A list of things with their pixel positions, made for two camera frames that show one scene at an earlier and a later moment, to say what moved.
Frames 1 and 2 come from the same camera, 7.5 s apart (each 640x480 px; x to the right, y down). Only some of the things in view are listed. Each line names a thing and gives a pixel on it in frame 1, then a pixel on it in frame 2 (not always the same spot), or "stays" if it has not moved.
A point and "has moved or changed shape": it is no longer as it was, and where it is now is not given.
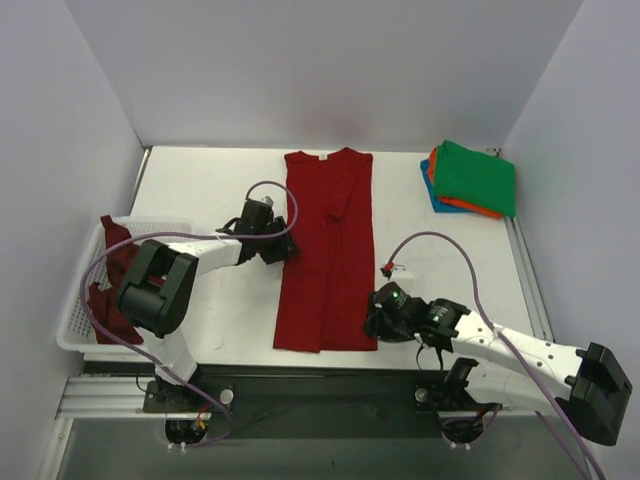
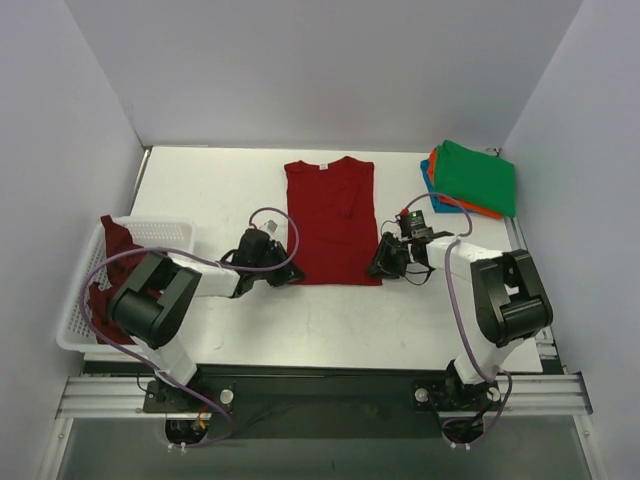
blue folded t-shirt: [439, 207] stays
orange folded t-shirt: [456, 202] stays
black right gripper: [379, 322] to [388, 256]
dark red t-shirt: [108, 326] stays
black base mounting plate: [320, 401] stays
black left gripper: [278, 242] to [278, 263]
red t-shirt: [322, 294] has moved or changed shape
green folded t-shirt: [479, 179] stays
